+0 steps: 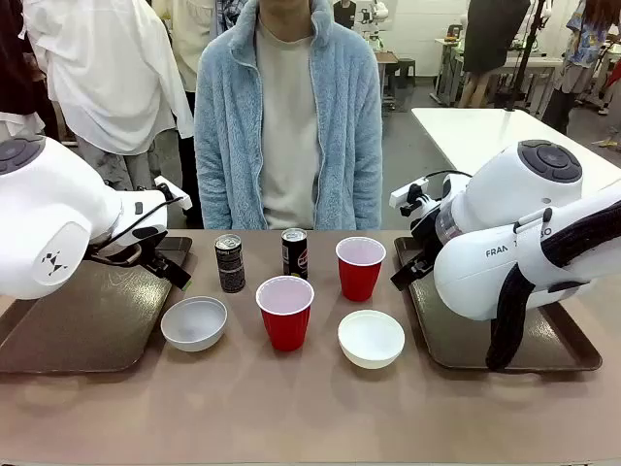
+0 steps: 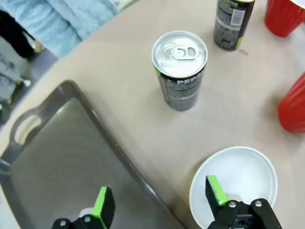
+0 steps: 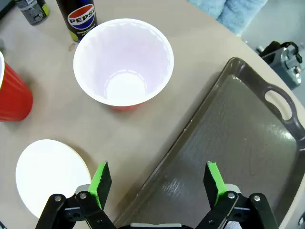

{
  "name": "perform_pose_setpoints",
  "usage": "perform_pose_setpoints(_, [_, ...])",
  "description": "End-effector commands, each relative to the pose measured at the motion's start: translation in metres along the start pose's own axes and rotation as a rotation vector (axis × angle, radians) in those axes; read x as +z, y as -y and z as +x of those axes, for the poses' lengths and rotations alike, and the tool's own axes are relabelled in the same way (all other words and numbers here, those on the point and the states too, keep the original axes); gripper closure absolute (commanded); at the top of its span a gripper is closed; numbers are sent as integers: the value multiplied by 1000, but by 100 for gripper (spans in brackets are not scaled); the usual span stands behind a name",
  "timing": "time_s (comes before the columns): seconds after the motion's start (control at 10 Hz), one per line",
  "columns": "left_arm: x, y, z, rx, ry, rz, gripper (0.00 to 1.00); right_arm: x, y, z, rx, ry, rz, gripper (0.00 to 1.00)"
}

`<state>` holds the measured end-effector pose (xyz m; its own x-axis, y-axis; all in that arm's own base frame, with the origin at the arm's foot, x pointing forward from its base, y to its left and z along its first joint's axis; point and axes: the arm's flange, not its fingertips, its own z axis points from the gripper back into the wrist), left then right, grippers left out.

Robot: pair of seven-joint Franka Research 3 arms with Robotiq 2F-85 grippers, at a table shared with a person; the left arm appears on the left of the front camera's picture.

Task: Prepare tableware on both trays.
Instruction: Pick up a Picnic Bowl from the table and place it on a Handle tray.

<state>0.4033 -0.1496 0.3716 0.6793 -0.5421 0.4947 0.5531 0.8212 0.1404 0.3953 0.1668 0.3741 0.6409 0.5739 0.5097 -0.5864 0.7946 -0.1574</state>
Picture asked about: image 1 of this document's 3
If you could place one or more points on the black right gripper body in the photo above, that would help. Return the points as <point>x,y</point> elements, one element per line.
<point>426,238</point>

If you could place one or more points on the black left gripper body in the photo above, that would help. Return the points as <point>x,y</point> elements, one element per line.
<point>154,255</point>

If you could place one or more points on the white bowl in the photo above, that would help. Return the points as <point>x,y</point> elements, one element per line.
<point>194,322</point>
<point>371,340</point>

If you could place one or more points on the red plastic cup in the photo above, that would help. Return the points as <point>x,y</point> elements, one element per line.
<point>360,276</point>
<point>285,325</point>

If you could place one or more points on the grey black drink can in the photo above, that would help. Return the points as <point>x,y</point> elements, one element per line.
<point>230,264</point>

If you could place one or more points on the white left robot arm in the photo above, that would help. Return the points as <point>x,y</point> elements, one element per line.
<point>48,209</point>

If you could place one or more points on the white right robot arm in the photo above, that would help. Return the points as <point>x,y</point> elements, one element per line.
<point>509,194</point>

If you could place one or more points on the brown plastic tray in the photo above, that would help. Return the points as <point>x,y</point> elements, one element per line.
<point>427,330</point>
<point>97,315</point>

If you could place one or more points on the white table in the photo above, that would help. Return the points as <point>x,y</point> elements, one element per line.
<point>466,136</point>

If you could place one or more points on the black Pepsi can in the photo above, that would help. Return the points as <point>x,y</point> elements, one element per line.
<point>294,255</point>

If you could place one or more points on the person in blue fleece jacket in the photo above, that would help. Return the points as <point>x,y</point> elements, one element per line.
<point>233,136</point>

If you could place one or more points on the brown topped small desk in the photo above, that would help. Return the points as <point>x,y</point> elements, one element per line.
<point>388,65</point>

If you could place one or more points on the person in white coat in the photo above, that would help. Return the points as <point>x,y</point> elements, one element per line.
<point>107,73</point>

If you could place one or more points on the white lab desk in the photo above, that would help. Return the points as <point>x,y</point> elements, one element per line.
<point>543,65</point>

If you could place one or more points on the person in black skirt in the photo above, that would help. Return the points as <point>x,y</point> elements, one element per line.
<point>490,39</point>

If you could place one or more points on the black tripod stand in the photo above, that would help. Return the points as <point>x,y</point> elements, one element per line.
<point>526,53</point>

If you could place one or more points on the person in dark maroon clothes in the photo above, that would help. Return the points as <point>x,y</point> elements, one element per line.
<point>19,73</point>

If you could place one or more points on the person in patterned blue shirt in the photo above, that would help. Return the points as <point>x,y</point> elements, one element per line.
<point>577,58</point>

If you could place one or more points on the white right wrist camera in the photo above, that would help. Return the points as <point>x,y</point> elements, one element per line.
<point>407,190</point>

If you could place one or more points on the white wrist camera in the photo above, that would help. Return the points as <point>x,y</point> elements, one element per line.
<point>407,190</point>
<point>171,190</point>

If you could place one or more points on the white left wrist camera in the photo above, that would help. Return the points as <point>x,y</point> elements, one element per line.
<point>171,190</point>

